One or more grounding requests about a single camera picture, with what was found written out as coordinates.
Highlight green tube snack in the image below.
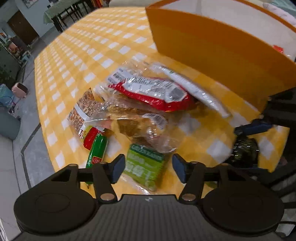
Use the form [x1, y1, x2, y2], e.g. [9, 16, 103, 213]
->
[86, 134, 108, 168]

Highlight dark yellow snack packet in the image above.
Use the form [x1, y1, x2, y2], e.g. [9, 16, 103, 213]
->
[224, 135, 259, 168]

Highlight green wafer packet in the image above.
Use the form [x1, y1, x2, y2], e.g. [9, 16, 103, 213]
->
[124, 144, 165, 191]

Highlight clear bag brown pastries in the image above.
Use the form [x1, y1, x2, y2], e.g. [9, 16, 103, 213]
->
[85, 94, 185, 153]

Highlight orange cardboard box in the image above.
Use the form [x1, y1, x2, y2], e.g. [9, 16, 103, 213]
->
[145, 1, 295, 110]

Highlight white carrot snack bag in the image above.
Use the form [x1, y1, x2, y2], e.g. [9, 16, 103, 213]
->
[149, 63, 231, 118]

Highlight red snack bag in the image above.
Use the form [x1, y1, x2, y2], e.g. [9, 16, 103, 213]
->
[108, 76, 197, 112]

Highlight beige sofa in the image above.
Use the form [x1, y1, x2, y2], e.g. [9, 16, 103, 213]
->
[109, 0, 295, 25]

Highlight grey green trash bin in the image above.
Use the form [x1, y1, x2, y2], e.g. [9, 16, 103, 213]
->
[0, 109, 21, 141]

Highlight yellow checkered tablecloth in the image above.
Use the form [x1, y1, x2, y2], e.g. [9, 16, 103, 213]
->
[33, 6, 291, 200]

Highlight blue water jug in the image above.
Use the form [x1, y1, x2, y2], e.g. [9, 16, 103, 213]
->
[0, 84, 14, 107]

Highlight brown door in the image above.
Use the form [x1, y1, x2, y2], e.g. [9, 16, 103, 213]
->
[7, 11, 39, 45]

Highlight dining table green cloth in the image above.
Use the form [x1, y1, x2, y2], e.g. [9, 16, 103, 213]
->
[43, 1, 95, 33]

